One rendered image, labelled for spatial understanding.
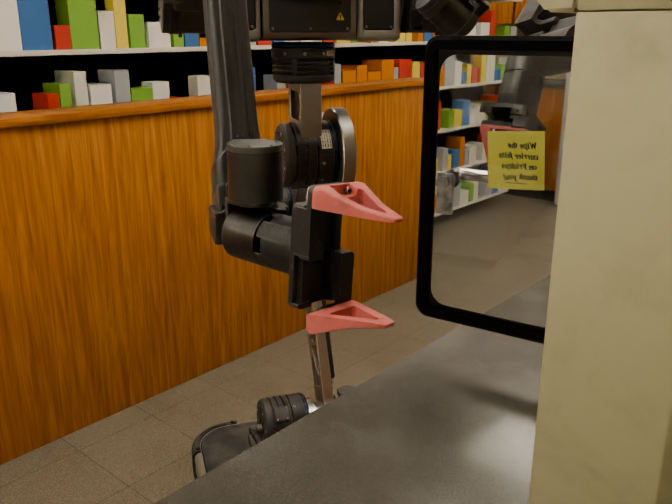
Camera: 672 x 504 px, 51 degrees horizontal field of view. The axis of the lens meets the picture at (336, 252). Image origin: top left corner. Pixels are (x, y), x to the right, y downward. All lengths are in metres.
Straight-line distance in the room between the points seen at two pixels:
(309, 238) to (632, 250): 0.27
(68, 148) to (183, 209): 0.53
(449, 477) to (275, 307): 2.52
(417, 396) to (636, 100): 0.51
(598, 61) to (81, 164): 2.12
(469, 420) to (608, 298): 0.34
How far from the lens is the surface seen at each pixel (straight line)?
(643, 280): 0.60
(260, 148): 0.70
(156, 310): 2.82
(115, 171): 2.60
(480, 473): 0.81
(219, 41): 0.84
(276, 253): 0.68
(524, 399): 0.96
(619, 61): 0.58
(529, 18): 1.05
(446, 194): 0.97
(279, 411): 1.96
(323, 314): 0.66
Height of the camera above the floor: 1.40
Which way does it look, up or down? 18 degrees down
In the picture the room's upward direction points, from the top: straight up
